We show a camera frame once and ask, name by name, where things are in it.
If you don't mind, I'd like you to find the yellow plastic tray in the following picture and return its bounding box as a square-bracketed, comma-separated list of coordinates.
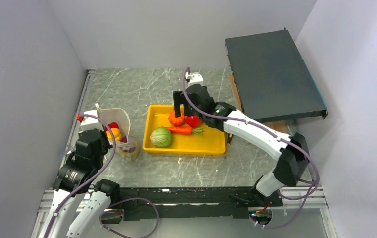
[142, 105, 226, 155]

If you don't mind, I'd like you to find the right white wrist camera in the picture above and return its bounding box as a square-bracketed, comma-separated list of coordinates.
[185, 72, 204, 86]

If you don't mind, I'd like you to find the black base frame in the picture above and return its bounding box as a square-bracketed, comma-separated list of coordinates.
[100, 186, 284, 221]

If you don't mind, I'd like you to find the orange toy pumpkin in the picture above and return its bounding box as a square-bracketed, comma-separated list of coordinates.
[168, 111, 185, 127]

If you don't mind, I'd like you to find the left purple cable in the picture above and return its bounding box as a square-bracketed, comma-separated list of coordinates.
[44, 114, 160, 238]

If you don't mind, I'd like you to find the green toy cabbage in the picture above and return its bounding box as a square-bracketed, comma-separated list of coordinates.
[150, 126, 172, 148]

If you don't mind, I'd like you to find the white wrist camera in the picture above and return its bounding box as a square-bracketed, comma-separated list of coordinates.
[77, 113, 102, 132]
[185, 72, 204, 86]

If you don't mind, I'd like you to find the aluminium side rail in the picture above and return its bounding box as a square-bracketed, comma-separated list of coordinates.
[59, 69, 96, 169]

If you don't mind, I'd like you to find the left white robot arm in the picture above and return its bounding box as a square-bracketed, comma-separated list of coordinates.
[39, 129, 121, 238]

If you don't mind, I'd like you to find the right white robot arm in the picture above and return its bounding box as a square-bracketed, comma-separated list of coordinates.
[173, 84, 309, 206]

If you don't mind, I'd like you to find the dark green rack box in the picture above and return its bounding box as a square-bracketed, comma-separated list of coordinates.
[225, 29, 328, 123]

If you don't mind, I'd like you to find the yellow handled screwdriver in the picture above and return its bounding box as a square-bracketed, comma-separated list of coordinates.
[226, 133, 233, 145]

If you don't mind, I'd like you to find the clear dotted zip top bag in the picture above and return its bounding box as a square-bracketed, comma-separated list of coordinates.
[95, 103, 139, 161]

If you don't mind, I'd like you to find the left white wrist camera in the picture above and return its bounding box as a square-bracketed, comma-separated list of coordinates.
[77, 113, 102, 132]

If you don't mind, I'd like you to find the red toy tomato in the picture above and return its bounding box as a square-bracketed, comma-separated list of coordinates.
[185, 115, 202, 128]

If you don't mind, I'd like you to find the red bell pepper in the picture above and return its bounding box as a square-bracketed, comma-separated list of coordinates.
[108, 122, 119, 129]

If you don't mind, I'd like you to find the wooden board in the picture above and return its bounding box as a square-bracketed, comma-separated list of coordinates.
[229, 74, 289, 134]

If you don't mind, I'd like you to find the yellow bell pepper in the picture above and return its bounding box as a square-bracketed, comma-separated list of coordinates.
[106, 128, 122, 141]

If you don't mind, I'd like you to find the orange toy carrot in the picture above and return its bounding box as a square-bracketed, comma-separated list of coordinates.
[167, 126, 203, 135]

